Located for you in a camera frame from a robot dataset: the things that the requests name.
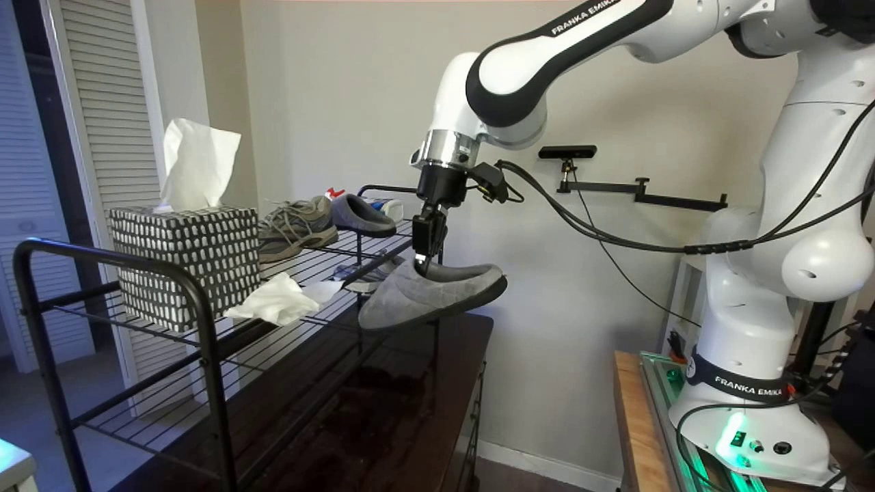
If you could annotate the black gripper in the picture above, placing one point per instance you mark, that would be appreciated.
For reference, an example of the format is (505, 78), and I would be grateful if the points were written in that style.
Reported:
(445, 185)

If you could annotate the grey house slipper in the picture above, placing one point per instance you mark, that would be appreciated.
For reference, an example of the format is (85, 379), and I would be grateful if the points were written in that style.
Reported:
(427, 295)
(359, 217)

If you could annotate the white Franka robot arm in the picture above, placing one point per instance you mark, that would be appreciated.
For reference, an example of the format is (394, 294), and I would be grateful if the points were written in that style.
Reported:
(776, 273)

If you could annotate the beige laced sneaker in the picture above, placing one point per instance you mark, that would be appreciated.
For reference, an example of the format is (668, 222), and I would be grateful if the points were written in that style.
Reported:
(303, 224)

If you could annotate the crumpled white tissue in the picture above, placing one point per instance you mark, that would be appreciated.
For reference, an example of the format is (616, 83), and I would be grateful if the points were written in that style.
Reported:
(274, 302)

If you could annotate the dark wooden dresser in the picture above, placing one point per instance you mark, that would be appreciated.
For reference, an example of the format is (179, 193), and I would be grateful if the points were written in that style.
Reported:
(391, 410)

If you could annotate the black metal shoe rack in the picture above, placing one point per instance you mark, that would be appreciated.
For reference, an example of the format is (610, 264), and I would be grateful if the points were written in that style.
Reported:
(207, 317)

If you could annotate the black white patterned tissue box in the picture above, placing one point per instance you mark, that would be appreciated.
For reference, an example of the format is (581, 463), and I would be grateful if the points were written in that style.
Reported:
(188, 264)

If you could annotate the white tissue in box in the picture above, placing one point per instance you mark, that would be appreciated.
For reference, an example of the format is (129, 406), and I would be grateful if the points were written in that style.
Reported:
(195, 168)

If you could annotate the white framed panel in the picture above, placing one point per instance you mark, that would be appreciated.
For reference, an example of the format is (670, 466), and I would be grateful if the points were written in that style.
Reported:
(681, 302)

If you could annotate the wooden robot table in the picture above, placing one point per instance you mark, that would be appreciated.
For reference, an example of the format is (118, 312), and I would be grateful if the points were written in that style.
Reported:
(637, 428)

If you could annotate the white louvered closet door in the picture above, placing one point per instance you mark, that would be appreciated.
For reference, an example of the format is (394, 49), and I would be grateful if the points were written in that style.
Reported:
(110, 109)

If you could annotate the black equipment box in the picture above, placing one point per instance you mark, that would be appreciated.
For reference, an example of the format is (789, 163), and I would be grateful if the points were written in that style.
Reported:
(856, 379)

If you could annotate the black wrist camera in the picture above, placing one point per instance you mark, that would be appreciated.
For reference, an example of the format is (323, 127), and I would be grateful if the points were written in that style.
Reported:
(493, 182)

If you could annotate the black camera on boom stand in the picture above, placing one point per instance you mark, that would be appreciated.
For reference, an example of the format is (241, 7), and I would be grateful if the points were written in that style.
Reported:
(637, 193)

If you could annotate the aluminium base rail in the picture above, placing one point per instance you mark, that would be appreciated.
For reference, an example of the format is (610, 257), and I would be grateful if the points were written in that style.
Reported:
(680, 455)

